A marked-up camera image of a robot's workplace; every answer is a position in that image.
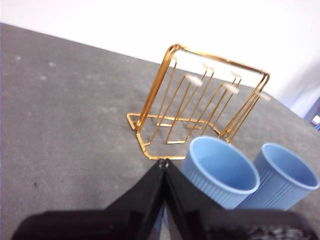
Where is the gold wire cup rack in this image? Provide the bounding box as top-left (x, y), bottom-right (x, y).
top-left (126, 43), bottom-right (271, 161)

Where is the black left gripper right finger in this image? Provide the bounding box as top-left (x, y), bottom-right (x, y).
top-left (163, 159), bottom-right (319, 240)

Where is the blue ribbed cup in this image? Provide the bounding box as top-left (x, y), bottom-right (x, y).
top-left (236, 142), bottom-right (320, 211)
top-left (180, 136), bottom-right (261, 210)

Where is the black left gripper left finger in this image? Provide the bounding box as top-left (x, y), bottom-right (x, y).
top-left (11, 159), bottom-right (166, 240)

